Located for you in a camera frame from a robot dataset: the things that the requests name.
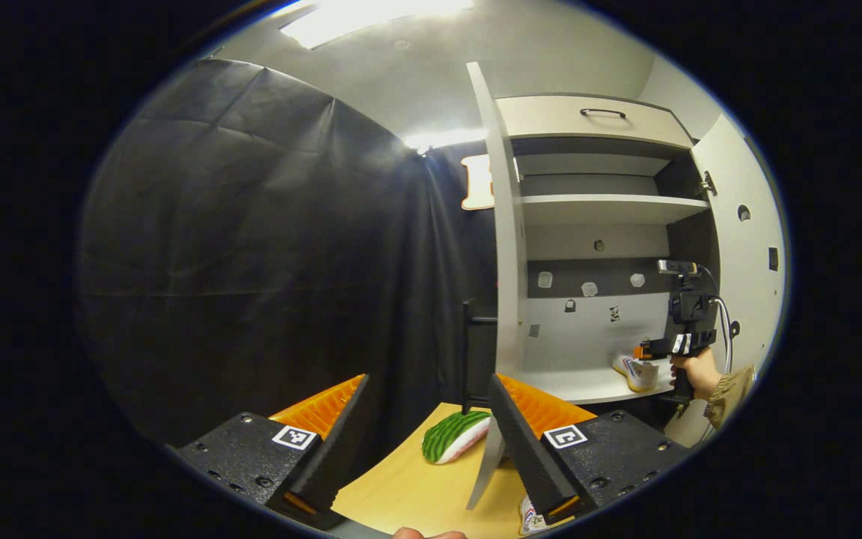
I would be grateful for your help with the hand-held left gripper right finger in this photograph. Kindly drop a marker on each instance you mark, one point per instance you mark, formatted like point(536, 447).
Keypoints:
point(524, 449)

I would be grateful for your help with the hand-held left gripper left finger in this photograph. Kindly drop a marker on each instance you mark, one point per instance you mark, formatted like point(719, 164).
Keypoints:
point(330, 449)

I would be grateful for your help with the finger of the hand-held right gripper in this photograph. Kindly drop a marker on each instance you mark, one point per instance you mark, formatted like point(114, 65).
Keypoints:
point(655, 349)

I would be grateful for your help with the white sneaker shoe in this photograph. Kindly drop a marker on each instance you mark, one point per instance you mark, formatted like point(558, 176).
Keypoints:
point(530, 516)
point(637, 373)

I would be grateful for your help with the white shoe cabinet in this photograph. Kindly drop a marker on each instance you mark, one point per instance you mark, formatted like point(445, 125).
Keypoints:
point(595, 329)

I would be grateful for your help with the white shoe cabinet door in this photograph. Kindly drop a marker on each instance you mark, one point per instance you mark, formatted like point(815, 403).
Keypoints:
point(509, 262)
point(756, 314)

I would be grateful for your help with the metal door hinge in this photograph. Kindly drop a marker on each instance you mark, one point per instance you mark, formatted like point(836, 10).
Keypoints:
point(708, 183)

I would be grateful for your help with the white cabinet shelf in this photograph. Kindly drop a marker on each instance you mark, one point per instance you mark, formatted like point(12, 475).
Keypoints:
point(610, 209)

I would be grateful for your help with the white cabinet drawer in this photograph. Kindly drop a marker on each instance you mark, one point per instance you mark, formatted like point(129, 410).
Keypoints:
point(551, 120)

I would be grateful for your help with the green striped watermelon toy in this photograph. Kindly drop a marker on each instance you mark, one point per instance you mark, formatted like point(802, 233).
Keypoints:
point(450, 438)

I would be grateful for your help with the black backdrop cloth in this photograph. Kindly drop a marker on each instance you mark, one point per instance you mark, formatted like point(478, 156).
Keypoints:
point(251, 224)

